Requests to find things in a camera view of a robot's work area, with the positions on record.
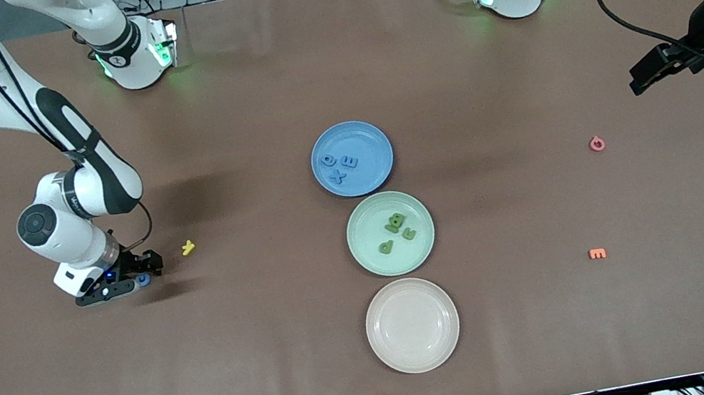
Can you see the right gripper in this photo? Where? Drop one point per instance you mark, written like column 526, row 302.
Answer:
column 131, row 262

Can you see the blue foam letter C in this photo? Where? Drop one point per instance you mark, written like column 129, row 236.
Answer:
column 145, row 280

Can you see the yellow foam letter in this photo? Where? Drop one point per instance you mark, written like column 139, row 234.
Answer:
column 188, row 247

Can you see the blue foam number 9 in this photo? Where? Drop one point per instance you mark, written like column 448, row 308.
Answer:
column 323, row 160

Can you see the blue foam letter X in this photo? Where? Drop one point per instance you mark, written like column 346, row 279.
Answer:
column 337, row 177

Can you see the blue foam letter E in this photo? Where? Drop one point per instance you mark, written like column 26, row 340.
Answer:
column 351, row 162

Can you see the green foam letter P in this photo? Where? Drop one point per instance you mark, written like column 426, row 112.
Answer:
column 387, row 246

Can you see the green foam letter N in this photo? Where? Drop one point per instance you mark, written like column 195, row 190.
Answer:
column 388, row 228

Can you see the green foam letter B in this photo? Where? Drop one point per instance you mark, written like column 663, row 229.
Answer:
column 397, row 221

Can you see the green foam letter U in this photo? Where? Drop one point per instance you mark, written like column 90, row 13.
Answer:
column 410, row 233

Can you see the red foam letter G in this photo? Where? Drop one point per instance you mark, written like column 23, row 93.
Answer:
column 592, row 145

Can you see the brown table cover sheet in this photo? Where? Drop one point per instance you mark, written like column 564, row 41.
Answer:
column 140, row 394

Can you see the orange foam letter E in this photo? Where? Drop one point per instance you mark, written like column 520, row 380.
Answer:
column 597, row 253

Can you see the light green plate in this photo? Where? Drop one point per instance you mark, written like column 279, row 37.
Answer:
column 370, row 259

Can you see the blue plate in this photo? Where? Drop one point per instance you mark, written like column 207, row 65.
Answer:
column 368, row 144

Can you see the cream plate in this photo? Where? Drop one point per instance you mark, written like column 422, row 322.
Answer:
column 412, row 325

